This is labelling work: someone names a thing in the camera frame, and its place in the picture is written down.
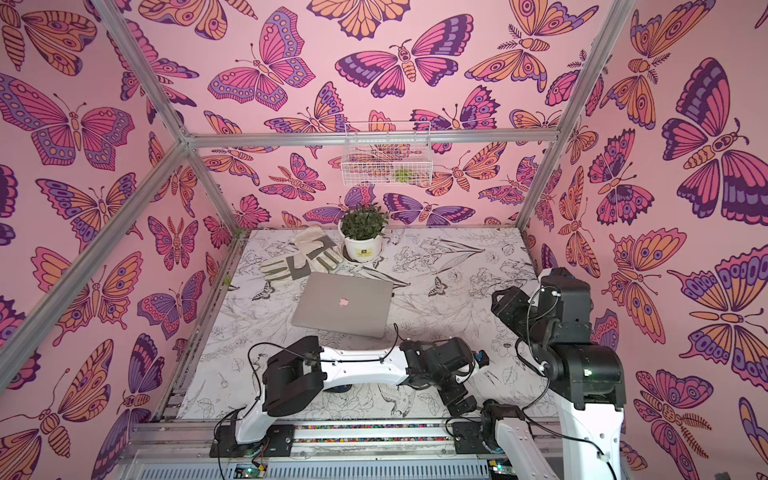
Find silver laptop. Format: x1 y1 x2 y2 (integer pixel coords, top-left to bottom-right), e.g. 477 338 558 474
291 273 394 338

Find green ball in basket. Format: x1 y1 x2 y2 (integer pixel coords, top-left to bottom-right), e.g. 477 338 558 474
393 168 413 184

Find white green striped work glove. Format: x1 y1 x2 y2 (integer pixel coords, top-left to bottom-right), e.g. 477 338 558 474
259 253 311 285

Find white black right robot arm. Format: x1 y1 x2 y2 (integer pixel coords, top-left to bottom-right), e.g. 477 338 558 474
480 267 626 479

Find green plant in white pot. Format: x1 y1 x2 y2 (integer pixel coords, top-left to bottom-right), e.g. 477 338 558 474
338 203 389 263

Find white wire wall basket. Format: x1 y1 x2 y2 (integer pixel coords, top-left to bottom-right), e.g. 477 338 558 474
338 121 434 188

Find white grey work glove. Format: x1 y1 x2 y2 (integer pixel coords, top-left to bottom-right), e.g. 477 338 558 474
292 226 344 273

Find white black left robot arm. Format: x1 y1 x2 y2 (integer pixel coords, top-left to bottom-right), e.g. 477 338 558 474
209 336 490 460

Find aluminium frame struts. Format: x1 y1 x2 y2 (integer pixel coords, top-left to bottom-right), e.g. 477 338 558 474
1 1 635 387

